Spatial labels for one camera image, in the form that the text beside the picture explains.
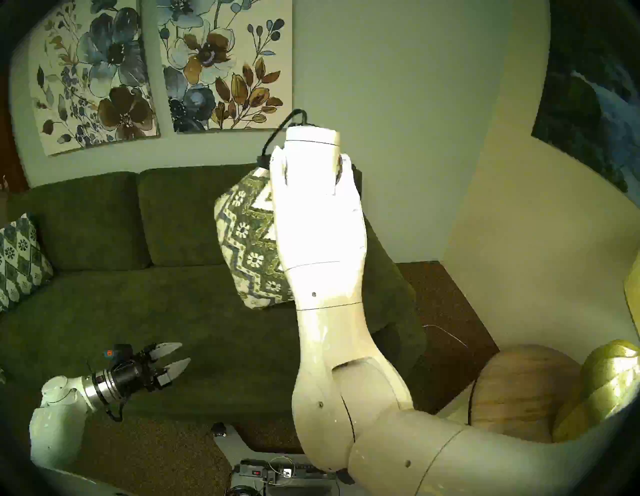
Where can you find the wide green sofa back cushion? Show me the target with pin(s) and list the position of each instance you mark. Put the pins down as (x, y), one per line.
(185, 215)

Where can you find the black caster wheel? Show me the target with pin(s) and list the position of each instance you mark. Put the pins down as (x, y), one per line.
(218, 429)

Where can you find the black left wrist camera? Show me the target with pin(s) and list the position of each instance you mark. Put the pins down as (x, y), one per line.
(120, 352)

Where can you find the floral wall painting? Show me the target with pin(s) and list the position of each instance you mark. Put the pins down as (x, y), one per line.
(225, 60)
(110, 50)

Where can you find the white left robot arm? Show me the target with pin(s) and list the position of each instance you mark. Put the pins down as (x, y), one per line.
(50, 430)

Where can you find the black power strip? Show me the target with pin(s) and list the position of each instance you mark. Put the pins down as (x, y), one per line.
(255, 471)

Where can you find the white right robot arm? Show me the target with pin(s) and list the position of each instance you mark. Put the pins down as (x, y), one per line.
(325, 250)

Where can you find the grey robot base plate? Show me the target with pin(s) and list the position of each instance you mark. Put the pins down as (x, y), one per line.
(227, 447)

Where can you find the green fabric sofa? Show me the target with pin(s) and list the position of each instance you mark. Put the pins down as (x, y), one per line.
(125, 310)

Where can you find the left floral wall painting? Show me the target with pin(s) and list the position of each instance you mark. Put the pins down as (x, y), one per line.
(110, 50)

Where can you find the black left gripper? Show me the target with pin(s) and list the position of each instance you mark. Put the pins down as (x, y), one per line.
(132, 375)

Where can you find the yellow-green speckled lamp base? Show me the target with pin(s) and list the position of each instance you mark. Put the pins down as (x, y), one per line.
(595, 395)

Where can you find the green white patterned throw pillow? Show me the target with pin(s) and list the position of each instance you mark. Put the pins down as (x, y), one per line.
(245, 250)
(20, 260)

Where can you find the round wooden side table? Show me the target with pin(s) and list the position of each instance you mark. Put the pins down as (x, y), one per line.
(525, 390)

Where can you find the waterfall forest wall poster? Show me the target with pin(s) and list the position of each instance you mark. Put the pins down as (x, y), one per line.
(585, 110)

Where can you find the brown wooden door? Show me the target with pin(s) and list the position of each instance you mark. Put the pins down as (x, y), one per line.
(12, 165)

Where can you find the narrow green sofa back cushion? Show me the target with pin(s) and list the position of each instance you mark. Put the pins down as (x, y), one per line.
(85, 225)

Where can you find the right floral wall painting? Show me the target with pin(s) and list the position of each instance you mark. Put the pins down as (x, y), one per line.
(225, 60)

